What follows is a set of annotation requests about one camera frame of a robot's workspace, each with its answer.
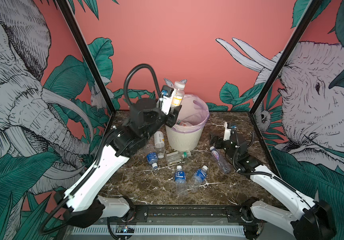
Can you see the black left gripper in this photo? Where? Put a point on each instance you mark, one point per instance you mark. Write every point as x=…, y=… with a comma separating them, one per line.
x=172, y=118

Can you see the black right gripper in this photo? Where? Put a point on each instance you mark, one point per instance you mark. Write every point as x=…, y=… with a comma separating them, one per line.
x=217, y=137

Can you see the clear purple cap bottle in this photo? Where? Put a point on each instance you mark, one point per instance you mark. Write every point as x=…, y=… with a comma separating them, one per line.
x=222, y=163

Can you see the blue Pocari label bottle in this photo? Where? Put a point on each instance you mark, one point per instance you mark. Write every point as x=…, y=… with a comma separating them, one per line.
x=152, y=157

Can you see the white green label bottle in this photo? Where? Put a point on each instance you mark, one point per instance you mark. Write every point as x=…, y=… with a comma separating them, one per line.
x=184, y=123

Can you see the clear bottle yellow label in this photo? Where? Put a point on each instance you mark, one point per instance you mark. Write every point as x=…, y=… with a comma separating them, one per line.
x=178, y=94

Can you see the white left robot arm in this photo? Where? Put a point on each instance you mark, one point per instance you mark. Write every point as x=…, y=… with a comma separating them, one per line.
x=81, y=206

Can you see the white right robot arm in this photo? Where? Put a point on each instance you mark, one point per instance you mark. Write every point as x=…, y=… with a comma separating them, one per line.
x=305, y=218

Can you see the white ribbed trash bin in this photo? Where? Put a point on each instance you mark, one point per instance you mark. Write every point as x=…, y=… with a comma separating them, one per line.
x=184, y=138

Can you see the purple plastic bin liner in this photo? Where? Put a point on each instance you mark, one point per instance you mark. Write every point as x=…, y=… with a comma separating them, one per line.
x=193, y=110

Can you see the white label tall bottle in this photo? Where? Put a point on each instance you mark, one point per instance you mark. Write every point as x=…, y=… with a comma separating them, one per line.
x=159, y=143

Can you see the blue label bottle right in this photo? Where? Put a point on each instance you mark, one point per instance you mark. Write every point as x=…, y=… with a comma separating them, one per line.
x=197, y=179

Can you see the clear bottle green cap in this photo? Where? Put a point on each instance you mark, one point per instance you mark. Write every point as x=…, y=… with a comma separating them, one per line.
x=177, y=157

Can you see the blue label bottle left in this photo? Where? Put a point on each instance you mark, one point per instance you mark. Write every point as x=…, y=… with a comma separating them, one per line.
x=180, y=181

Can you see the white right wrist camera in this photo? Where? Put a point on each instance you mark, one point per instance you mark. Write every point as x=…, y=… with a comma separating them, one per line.
x=228, y=127

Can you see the white ventilated cable tray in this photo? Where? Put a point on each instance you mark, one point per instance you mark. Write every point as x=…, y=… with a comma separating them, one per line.
x=172, y=230

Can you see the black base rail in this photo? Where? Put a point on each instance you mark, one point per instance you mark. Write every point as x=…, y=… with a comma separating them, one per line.
x=230, y=212

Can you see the black enclosure frame post left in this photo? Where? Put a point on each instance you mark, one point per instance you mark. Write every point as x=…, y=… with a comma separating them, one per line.
x=68, y=15

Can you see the black enclosure frame post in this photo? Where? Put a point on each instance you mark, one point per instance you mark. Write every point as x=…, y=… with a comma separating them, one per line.
x=68, y=15
x=305, y=20

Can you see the black enclosure frame post right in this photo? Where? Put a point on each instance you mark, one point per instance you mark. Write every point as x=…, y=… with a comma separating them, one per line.
x=305, y=20

